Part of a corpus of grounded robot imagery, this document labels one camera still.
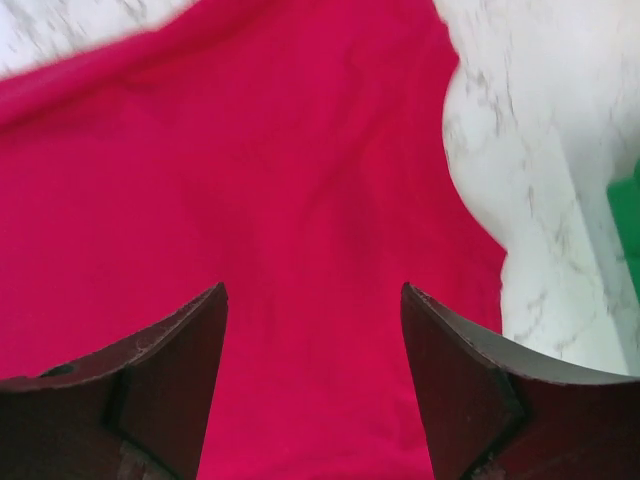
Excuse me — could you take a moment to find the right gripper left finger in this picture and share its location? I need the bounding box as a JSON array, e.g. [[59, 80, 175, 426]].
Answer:
[[1, 284, 228, 479]]

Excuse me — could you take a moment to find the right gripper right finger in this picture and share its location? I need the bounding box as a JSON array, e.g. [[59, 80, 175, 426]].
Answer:
[[401, 285, 639, 479]]

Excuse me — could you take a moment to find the red t shirt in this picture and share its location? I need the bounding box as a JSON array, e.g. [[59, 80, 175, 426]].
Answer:
[[1, 1, 504, 479]]

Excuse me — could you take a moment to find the green plastic tray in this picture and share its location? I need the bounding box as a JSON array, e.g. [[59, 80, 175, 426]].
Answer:
[[607, 162, 640, 291]]

